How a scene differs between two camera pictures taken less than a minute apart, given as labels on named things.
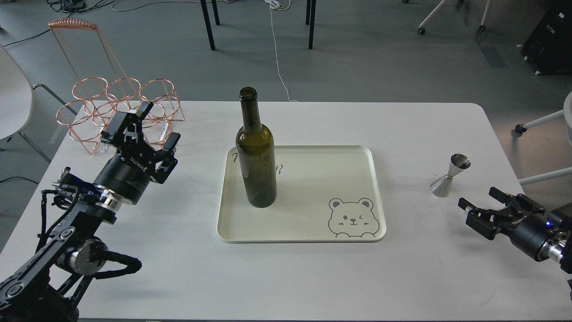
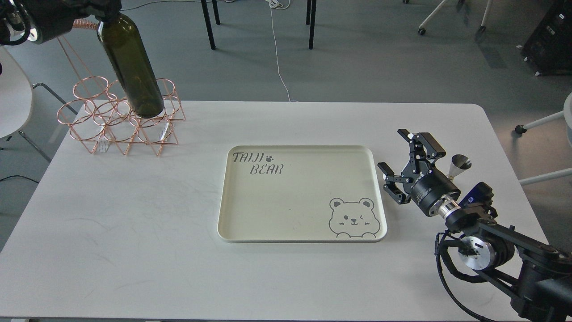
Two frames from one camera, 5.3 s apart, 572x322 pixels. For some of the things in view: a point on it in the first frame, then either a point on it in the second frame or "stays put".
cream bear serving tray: (324, 193) stays put
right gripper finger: (518, 204) to (422, 146)
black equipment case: (548, 48) stays put
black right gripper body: (530, 232) to (426, 186)
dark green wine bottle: (256, 155) to (123, 41)
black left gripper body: (127, 175) to (52, 17)
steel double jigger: (440, 187) stays put
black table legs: (209, 33) stays put
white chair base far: (422, 29) stays put
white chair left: (16, 99) stays put
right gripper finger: (487, 222) to (392, 185)
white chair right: (567, 112) stays put
